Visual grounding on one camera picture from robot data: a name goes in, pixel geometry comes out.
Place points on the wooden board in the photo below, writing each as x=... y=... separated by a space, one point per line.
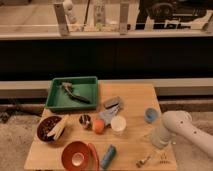
x=132 y=145

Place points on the dark brown bowl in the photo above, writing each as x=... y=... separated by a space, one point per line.
x=45 y=127

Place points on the blue cylinder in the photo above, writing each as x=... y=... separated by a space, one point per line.
x=108 y=157

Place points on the dark tongs in tray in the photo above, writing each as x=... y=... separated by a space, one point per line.
x=68 y=88

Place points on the orange ball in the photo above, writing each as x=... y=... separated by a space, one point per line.
x=98 y=126

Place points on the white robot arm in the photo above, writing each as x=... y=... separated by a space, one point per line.
x=180 y=122

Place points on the grey blue cloth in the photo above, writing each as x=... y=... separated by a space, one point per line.
x=108 y=114

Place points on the green plastic tray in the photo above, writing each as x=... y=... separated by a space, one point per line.
x=58 y=100

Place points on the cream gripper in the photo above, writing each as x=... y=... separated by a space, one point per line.
x=155 y=151

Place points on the pale wooden sticks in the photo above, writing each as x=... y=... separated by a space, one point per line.
x=58 y=128

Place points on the red spoon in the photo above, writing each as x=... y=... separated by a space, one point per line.
x=95 y=156

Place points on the red bowl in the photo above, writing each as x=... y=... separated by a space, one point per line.
x=75 y=156

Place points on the white cup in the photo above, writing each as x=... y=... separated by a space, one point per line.
x=118 y=124

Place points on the small metal cup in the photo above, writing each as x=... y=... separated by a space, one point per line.
x=85 y=121

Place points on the small blue cup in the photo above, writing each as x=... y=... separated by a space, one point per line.
x=150 y=115

